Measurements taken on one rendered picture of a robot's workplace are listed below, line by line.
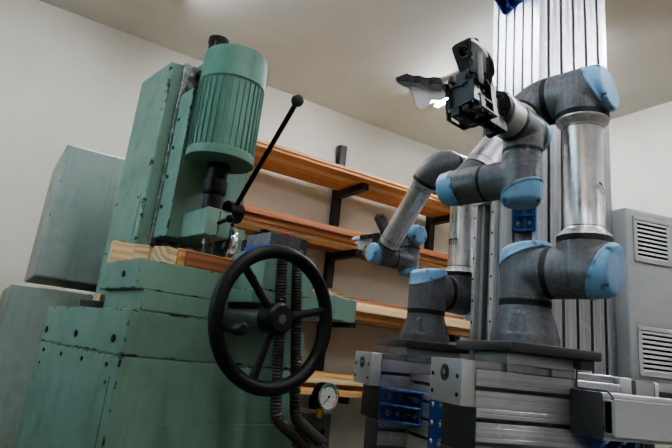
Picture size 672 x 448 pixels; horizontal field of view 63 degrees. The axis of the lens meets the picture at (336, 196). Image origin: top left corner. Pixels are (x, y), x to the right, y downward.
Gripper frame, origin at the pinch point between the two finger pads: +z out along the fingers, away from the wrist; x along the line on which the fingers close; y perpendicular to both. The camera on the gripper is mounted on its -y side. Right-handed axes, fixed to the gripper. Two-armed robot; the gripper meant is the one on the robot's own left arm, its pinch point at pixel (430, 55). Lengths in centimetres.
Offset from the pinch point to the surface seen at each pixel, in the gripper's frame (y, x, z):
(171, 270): 27, 60, 10
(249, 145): -10, 63, -9
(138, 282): 31, 61, 16
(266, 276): 27, 50, -7
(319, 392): 50, 56, -28
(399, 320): -9, 213, -249
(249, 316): 36, 50, -3
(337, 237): -60, 219, -192
